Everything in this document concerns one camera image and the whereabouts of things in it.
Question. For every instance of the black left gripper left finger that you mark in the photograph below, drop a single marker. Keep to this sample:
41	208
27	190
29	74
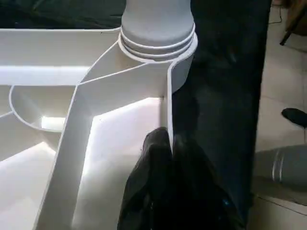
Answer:
151	187

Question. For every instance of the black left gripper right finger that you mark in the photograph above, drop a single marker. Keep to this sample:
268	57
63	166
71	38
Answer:
204	191

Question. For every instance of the white plastic table top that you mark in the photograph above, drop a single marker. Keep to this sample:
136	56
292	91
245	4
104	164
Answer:
72	120

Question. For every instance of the white plastic table leg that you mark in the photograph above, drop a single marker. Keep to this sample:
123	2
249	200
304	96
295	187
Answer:
156	24

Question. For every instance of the grey trouser leg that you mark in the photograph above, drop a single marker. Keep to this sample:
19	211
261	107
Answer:
283	167

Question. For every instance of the black work mat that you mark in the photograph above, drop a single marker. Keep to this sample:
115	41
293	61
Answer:
225	96

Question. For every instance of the black shoe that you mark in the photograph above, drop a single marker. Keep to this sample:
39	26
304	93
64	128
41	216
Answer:
295	117

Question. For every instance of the black metal stand leg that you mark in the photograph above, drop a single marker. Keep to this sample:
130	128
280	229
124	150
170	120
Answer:
293	29

